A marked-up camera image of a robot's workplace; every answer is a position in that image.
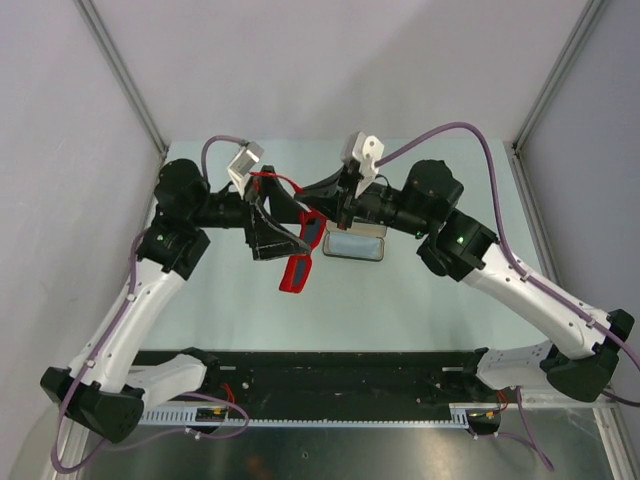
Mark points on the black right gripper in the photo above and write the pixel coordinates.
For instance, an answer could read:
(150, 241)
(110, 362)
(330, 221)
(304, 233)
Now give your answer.
(334, 196)

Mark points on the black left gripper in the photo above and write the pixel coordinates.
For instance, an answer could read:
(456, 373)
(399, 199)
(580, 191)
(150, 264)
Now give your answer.
(266, 238)

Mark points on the red sunglasses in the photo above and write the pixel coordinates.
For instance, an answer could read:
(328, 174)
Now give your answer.
(311, 228)

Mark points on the dark green glasses case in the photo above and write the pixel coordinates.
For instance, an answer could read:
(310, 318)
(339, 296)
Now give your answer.
(362, 241)

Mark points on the light blue cleaning cloth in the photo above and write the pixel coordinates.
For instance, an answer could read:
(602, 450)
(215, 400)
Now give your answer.
(366, 250)

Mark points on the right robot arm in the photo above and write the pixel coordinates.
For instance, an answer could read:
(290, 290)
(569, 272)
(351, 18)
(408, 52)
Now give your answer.
(581, 350)

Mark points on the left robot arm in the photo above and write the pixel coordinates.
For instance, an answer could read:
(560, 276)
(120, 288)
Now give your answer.
(97, 390)

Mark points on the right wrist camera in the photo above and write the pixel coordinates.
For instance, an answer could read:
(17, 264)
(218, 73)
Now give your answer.
(366, 151)

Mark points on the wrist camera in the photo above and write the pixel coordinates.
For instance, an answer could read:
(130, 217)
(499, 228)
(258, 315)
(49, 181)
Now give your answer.
(241, 165)
(366, 151)

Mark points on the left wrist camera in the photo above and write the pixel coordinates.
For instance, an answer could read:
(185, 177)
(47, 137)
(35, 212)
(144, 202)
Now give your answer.
(241, 165)

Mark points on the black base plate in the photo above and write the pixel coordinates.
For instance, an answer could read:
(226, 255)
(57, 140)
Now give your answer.
(335, 381)

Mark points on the grey slotted cable duct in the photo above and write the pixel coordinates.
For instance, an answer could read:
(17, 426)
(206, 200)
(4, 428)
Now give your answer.
(417, 415)

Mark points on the left aluminium frame post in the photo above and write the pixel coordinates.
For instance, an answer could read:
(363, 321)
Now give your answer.
(121, 73)

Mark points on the aluminium frame post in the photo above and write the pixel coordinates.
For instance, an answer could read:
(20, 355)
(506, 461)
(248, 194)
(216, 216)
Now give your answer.
(581, 32)
(121, 73)

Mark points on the right aluminium frame post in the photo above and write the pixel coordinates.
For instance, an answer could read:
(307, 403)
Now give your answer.
(581, 32)

